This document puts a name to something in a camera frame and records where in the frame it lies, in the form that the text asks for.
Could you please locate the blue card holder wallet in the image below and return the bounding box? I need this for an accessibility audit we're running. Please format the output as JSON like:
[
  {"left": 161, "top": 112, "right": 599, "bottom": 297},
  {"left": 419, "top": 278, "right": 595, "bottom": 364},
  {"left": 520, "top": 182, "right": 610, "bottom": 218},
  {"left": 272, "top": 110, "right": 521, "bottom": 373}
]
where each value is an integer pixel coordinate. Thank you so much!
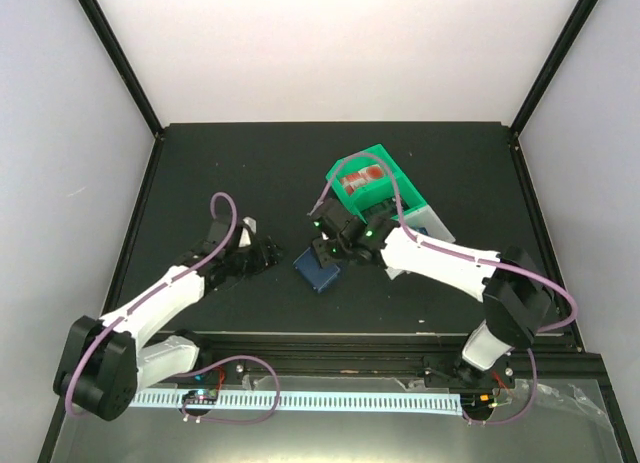
[{"left": 293, "top": 247, "right": 342, "bottom": 294}]

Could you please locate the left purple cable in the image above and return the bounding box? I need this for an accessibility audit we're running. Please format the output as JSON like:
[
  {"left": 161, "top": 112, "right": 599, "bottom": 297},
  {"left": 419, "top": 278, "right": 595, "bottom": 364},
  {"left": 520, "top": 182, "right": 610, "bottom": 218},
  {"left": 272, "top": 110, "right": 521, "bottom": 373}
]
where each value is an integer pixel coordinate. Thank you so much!
[{"left": 64, "top": 191, "right": 281, "bottom": 426}]

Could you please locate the red white card stack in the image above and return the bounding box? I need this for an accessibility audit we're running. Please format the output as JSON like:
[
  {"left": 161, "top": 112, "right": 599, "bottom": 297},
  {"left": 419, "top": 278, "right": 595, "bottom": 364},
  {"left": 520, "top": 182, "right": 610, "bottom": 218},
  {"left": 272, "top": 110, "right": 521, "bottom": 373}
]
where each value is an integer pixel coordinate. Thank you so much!
[{"left": 339, "top": 164, "right": 385, "bottom": 195}]

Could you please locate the white slotted cable duct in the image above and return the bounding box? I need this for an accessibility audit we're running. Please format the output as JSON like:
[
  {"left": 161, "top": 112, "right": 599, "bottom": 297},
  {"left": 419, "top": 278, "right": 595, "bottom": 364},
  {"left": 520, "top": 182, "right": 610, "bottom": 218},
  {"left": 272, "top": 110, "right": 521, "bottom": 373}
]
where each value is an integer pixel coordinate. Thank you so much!
[{"left": 130, "top": 388, "right": 463, "bottom": 416}]

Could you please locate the green bin with red cards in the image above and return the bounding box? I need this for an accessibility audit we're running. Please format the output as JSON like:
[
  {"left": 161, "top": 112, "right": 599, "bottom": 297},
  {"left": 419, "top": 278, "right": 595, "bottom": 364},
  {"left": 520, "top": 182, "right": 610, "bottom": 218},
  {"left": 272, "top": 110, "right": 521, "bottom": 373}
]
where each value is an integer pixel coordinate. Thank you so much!
[{"left": 326, "top": 144, "right": 411, "bottom": 218}]

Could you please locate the black vip card stack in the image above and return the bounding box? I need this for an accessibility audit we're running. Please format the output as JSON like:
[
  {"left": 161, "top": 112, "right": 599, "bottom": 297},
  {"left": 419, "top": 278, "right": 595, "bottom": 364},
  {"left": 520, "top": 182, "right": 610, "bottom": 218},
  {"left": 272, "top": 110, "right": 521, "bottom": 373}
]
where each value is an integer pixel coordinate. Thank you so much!
[{"left": 367, "top": 198, "right": 397, "bottom": 216}]

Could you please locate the left small circuit board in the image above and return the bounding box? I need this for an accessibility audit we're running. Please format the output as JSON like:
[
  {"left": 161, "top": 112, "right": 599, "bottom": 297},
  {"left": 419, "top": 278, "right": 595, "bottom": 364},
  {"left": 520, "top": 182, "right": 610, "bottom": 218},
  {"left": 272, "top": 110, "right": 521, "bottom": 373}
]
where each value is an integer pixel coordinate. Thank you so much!
[{"left": 182, "top": 389, "right": 219, "bottom": 405}]

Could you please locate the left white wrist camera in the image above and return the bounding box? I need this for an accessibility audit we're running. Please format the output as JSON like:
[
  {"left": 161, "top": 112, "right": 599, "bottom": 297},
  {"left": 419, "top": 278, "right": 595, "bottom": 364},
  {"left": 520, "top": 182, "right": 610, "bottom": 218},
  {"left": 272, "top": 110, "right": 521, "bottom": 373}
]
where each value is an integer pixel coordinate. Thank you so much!
[{"left": 238, "top": 216, "right": 257, "bottom": 248}]

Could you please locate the purple cable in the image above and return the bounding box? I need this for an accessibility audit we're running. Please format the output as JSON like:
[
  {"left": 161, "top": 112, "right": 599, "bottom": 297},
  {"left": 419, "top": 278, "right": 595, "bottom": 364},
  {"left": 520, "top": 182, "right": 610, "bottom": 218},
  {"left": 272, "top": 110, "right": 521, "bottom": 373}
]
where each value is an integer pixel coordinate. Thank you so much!
[
  {"left": 64, "top": 191, "right": 281, "bottom": 426},
  {"left": 309, "top": 151, "right": 581, "bottom": 427}
]

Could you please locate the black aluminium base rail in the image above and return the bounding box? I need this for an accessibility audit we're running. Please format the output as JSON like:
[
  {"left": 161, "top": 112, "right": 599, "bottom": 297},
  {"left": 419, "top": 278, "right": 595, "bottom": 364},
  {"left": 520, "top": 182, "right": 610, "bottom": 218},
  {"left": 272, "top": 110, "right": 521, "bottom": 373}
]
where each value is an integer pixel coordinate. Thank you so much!
[{"left": 177, "top": 330, "right": 610, "bottom": 385}]

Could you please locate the right black frame post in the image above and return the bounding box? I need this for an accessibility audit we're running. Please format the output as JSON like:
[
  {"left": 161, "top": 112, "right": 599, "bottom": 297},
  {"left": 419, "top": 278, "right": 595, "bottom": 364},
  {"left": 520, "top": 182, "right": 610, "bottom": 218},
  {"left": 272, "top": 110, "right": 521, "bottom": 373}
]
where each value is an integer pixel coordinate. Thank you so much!
[{"left": 510, "top": 0, "right": 599, "bottom": 137}]

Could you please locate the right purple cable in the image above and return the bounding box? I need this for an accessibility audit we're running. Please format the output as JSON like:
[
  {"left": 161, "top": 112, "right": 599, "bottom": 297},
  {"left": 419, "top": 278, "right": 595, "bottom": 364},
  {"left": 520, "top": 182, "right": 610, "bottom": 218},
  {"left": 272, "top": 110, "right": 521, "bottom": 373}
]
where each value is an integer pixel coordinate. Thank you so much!
[{"left": 309, "top": 151, "right": 581, "bottom": 427}]

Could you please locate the small circuit board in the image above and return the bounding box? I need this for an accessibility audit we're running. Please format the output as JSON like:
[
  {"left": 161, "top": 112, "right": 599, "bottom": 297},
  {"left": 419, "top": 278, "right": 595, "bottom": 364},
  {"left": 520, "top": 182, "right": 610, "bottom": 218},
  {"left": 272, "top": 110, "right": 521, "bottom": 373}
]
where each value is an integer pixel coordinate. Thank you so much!
[
  {"left": 182, "top": 389, "right": 219, "bottom": 405},
  {"left": 460, "top": 389, "right": 511, "bottom": 409}
]

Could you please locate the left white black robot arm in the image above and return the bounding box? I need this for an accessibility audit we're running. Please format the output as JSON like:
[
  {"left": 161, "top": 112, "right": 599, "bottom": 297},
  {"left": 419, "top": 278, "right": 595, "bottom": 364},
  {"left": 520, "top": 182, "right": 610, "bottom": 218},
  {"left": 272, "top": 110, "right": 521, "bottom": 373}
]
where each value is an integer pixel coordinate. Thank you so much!
[{"left": 53, "top": 217, "right": 282, "bottom": 421}]

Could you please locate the white bin with blue cards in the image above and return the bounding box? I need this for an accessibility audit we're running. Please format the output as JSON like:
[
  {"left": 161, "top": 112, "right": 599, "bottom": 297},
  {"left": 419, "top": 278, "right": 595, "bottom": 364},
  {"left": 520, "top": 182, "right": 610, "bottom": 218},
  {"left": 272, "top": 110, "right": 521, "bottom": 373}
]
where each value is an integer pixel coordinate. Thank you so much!
[{"left": 385, "top": 204, "right": 456, "bottom": 280}]

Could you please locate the blue vip card stack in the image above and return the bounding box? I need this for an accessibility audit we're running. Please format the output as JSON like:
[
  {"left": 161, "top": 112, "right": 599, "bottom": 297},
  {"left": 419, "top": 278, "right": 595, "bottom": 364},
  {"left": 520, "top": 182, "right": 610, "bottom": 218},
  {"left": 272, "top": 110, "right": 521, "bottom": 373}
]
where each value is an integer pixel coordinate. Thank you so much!
[{"left": 410, "top": 227, "right": 429, "bottom": 236}]

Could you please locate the right small circuit board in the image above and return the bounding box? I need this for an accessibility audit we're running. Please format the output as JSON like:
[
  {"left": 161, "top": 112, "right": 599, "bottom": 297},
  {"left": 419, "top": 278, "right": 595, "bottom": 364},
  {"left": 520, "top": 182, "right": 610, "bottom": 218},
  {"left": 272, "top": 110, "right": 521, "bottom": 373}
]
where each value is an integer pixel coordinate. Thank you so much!
[{"left": 460, "top": 389, "right": 511, "bottom": 409}]

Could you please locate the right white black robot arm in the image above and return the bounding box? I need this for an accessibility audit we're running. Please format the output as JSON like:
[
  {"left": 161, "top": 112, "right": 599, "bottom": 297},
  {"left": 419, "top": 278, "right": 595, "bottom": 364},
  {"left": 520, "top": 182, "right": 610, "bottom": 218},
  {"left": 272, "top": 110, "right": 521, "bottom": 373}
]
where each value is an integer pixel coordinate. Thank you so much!
[{"left": 313, "top": 216, "right": 553, "bottom": 386}]

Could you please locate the green bin with black cards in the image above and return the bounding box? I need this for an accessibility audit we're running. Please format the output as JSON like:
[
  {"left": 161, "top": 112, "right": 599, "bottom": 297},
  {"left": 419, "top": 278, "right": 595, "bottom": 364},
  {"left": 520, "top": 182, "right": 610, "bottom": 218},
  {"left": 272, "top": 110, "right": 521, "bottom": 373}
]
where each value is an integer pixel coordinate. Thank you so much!
[{"left": 360, "top": 175, "right": 426, "bottom": 220}]

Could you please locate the black frame post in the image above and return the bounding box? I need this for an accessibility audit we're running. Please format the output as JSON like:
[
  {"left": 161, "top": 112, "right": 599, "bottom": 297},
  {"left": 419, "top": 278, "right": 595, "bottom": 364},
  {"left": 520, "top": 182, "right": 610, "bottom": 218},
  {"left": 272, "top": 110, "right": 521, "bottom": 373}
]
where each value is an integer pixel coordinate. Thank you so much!
[
  {"left": 77, "top": 0, "right": 163, "bottom": 137},
  {"left": 510, "top": 0, "right": 599, "bottom": 137}
]

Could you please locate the left black frame post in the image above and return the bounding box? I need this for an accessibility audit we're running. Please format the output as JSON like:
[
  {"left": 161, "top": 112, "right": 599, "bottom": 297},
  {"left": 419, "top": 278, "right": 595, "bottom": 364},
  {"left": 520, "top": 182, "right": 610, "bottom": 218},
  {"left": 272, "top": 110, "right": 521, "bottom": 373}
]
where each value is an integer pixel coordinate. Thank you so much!
[{"left": 77, "top": 0, "right": 163, "bottom": 137}]

